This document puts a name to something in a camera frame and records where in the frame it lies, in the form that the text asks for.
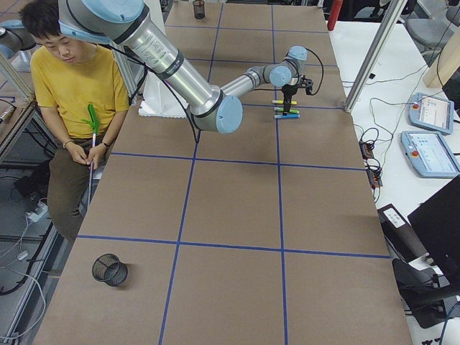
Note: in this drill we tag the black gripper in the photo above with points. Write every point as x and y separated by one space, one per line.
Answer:
287 91

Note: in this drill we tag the blue marker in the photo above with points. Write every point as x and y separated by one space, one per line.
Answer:
286 116

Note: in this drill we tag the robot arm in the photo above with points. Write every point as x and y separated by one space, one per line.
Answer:
128 23
15 38

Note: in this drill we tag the yellow marker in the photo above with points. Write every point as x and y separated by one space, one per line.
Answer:
280 102

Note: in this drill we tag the green marker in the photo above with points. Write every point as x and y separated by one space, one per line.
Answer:
292 111

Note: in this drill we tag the red fire extinguisher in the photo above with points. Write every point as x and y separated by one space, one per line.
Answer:
334 14

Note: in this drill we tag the far black mesh cup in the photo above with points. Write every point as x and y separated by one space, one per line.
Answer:
199 9

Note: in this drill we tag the black mesh cup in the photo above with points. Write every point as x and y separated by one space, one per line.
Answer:
109 269
199 9

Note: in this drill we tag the far teach pendant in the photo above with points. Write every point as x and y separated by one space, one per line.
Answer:
430 112

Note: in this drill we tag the teach pendant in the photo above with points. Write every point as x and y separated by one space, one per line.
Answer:
430 112
429 154

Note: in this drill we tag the near teach pendant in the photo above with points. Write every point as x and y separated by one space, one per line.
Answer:
429 154

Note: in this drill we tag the black power adapter box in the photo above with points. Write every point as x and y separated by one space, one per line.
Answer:
401 236

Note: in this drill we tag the black monitor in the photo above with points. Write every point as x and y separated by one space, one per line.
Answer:
436 223

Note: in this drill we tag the green grabber stick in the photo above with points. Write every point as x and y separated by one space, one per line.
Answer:
94 123

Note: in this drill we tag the person in yellow shirt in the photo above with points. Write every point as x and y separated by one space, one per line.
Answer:
68 75

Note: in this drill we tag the near black mesh cup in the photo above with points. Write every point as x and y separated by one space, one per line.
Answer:
109 269

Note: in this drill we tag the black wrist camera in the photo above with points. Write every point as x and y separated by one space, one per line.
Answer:
307 85

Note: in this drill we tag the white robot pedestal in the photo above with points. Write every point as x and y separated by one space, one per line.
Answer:
161 100

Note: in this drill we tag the aluminium frame post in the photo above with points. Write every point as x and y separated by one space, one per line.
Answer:
383 33

